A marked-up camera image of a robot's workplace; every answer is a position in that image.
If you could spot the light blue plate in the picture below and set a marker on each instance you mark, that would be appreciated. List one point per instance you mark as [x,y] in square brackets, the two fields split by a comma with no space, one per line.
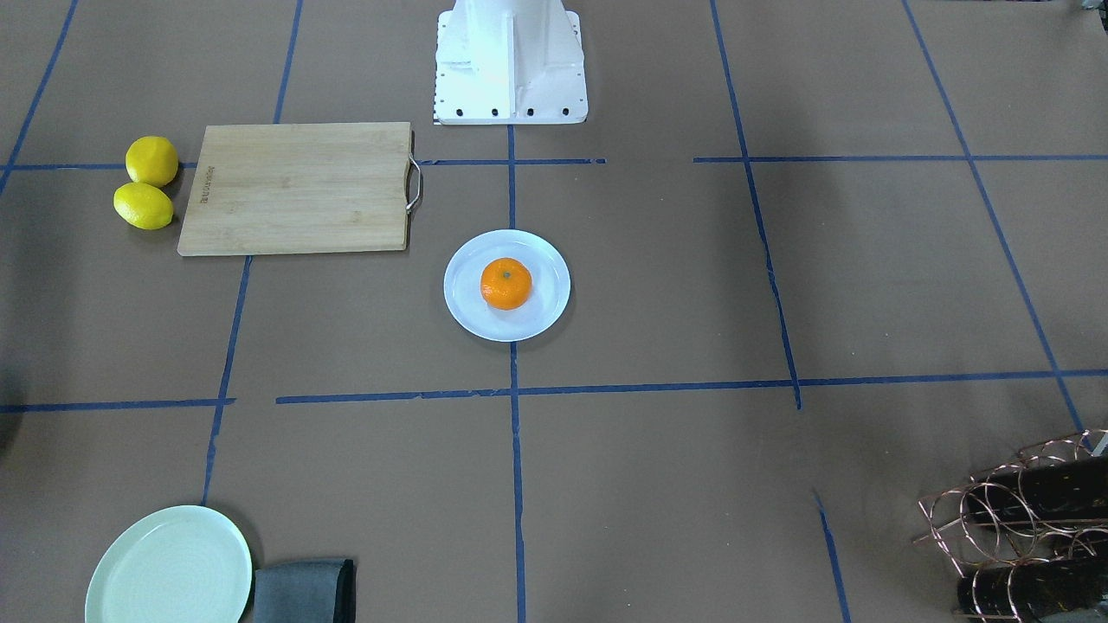
[547,300]

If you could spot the orange fruit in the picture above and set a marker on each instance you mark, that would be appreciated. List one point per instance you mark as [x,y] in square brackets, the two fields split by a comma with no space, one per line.
[506,284]

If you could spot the mint green plate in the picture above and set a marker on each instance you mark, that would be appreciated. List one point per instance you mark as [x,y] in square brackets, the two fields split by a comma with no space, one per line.
[186,563]

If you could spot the wooden cutting board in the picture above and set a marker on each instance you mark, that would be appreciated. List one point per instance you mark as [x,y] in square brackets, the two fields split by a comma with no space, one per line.
[323,188]

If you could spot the dark grey folded cloth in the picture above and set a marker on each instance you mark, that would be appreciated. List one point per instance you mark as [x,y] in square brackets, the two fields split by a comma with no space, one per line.
[306,590]

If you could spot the yellow lemon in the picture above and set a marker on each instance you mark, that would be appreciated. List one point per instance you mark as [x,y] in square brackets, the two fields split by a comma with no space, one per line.
[152,160]
[143,206]

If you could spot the dark wine bottle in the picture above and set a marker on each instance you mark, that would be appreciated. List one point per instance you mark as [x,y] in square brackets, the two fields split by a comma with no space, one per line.
[1064,495]
[1057,591]

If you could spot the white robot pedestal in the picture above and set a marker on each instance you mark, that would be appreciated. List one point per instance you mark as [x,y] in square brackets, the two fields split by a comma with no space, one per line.
[509,62]

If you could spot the copper wire bottle rack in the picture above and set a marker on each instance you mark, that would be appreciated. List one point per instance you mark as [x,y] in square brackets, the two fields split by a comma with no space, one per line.
[1027,538]

